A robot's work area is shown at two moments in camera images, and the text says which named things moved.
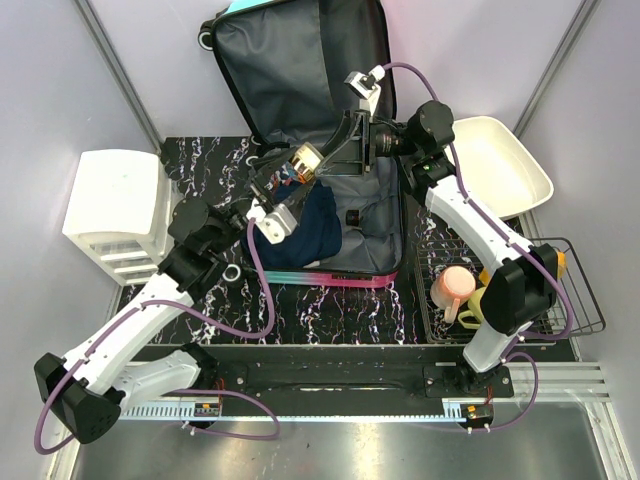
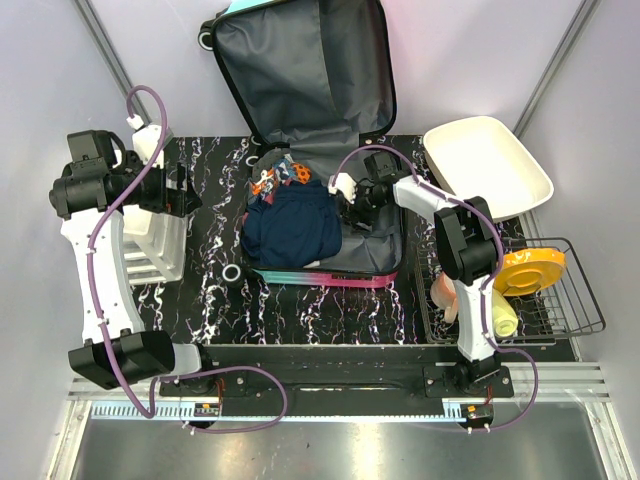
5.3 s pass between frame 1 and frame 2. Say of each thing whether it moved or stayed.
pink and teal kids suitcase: stayed
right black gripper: moved
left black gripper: moved
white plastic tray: stayed
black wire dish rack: stayed
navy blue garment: stayed
